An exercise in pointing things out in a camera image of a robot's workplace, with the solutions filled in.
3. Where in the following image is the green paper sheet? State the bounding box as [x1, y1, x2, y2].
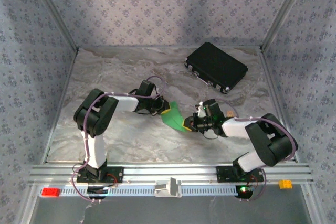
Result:
[160, 101, 186, 133]

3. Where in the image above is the black hard case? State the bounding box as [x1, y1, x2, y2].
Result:
[184, 41, 249, 94]

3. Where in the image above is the yellow toy brick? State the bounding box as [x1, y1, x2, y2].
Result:
[278, 179, 293, 190]

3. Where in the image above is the red toy brick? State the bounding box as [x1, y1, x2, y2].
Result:
[41, 187, 61, 198]

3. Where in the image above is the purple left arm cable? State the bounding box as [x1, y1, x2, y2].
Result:
[72, 75, 167, 204]

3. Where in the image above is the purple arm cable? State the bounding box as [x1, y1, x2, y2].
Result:
[216, 99, 299, 202]
[72, 75, 167, 204]

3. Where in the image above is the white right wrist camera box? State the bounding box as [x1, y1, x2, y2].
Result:
[195, 101, 207, 118]

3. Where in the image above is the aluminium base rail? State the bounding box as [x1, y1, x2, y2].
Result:
[28, 163, 315, 186]

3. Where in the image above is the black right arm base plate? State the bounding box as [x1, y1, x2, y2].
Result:
[215, 165, 265, 183]

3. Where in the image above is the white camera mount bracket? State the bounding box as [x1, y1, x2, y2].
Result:
[154, 177, 183, 198]

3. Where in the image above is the aluminium side rail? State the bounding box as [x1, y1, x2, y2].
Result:
[258, 48, 300, 164]
[41, 48, 79, 164]

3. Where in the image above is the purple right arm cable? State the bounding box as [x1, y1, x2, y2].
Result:
[216, 99, 299, 202]

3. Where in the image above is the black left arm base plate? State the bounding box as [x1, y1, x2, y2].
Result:
[76, 166, 124, 184]

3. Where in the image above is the white slotted cable duct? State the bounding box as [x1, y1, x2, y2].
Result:
[39, 185, 255, 198]

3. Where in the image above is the aluminium frame post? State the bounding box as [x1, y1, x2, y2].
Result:
[259, 0, 314, 51]

